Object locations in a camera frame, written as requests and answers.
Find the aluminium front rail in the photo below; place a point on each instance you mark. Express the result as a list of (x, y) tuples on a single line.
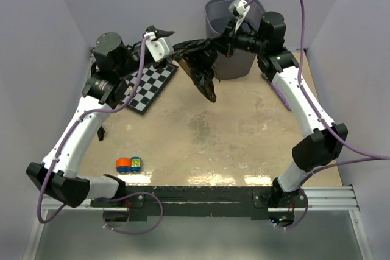
[(319, 199)]

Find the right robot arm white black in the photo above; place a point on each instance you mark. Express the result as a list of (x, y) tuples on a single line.
[(320, 145)]

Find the black white chessboard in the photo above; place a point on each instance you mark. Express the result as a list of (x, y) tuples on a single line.
[(153, 82)]

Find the purple glitter toy microphone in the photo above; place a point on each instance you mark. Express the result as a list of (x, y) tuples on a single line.
[(280, 96)]

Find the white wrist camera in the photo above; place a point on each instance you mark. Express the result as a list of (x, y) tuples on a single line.
[(239, 9), (157, 48)]

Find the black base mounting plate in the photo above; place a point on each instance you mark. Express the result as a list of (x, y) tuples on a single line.
[(202, 201)]

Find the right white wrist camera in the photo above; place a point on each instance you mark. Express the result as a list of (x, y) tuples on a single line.
[(239, 9)]

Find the aluminium left side rail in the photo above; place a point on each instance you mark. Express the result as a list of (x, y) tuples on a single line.
[(88, 59)]

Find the orange blue toy car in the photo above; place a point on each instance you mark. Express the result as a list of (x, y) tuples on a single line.
[(128, 165)]

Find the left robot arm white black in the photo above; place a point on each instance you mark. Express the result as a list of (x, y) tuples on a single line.
[(56, 175)]

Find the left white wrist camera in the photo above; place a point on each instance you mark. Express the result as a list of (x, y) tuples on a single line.
[(157, 48)]

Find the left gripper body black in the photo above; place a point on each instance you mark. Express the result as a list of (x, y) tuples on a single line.
[(170, 58)]

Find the aluminium rail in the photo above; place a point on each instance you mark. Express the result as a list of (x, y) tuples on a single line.
[(88, 59), (319, 199)]

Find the black plastic trash bag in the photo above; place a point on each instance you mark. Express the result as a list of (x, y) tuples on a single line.
[(197, 58)]

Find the small black flat piece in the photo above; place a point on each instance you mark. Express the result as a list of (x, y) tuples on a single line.
[(101, 133)]

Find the grey plastic trash bin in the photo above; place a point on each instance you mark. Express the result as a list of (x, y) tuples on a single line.
[(232, 62)]

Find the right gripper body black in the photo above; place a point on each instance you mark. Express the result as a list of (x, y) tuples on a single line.
[(231, 32)]

